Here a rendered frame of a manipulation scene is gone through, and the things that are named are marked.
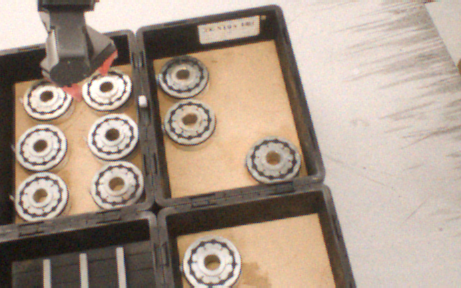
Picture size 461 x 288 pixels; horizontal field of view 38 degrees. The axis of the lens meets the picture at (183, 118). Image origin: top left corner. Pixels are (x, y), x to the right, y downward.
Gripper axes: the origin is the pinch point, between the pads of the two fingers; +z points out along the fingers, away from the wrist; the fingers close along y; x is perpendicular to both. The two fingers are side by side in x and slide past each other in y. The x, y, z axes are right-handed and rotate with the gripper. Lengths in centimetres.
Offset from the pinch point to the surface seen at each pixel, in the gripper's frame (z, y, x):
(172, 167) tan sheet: 24.1, 3.8, -11.3
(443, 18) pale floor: 107, 134, -19
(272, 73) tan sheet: 24.1, 32.8, -14.4
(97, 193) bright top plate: 21.2, -9.6, -4.5
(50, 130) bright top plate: 20.9, -5.3, 12.4
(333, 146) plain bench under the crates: 37, 32, -31
